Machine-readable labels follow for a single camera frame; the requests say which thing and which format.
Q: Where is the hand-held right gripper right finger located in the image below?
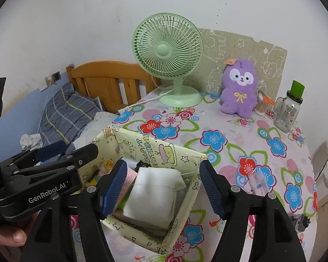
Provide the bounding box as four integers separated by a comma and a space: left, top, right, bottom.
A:
199, 160, 307, 262

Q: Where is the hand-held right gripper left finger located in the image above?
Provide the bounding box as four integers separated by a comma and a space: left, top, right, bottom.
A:
19, 160, 128, 262

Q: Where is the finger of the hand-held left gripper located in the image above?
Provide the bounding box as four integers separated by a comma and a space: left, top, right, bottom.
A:
8, 143, 99, 183
0, 141, 75, 167

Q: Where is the pink soft pack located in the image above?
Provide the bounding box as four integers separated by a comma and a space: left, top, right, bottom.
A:
115, 168, 138, 210

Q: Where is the white soft pack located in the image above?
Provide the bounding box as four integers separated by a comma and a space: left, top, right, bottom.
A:
123, 166, 186, 228

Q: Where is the yellow fabric storage box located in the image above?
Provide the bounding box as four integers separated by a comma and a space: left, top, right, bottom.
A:
82, 126, 208, 254

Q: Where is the person's left hand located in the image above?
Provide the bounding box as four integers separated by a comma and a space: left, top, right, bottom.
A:
0, 212, 39, 252

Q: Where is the crumpled white cloth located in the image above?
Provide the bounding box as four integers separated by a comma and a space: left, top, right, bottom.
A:
20, 133, 44, 150

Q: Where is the yellow cartoon packet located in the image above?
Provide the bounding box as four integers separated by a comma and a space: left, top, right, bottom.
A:
85, 160, 117, 187

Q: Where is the white pillow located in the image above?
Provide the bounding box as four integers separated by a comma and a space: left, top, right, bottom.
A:
74, 111, 121, 145

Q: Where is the grey plaid pillow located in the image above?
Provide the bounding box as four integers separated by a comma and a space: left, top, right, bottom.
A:
37, 83, 104, 149

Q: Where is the clear plastic packet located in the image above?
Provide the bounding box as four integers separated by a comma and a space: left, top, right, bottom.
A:
246, 168, 267, 197

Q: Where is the floral tablecloth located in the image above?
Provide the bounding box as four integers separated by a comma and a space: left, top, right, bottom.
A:
71, 87, 319, 262

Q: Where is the wooden bed headboard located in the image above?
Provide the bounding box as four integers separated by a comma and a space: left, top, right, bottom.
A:
66, 61, 162, 114

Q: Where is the purple plush toy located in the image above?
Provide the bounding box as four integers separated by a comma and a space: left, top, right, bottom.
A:
220, 57, 259, 119

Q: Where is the dark hair clip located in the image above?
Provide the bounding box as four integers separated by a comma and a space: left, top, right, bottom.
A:
292, 213, 312, 234

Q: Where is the cotton swab jar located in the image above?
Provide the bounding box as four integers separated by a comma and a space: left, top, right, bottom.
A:
255, 90, 271, 115

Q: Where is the glass bottle with green lid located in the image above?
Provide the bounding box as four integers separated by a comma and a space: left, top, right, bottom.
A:
273, 80, 306, 134

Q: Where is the green desk fan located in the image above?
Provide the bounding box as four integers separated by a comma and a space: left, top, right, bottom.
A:
133, 13, 204, 107

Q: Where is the white charging cable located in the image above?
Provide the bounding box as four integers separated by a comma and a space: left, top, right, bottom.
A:
36, 76, 53, 135

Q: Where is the white fan power cable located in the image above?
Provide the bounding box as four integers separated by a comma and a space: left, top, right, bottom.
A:
117, 74, 176, 115

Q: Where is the beige patterned wall board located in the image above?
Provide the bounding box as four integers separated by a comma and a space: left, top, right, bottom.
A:
198, 28, 288, 107

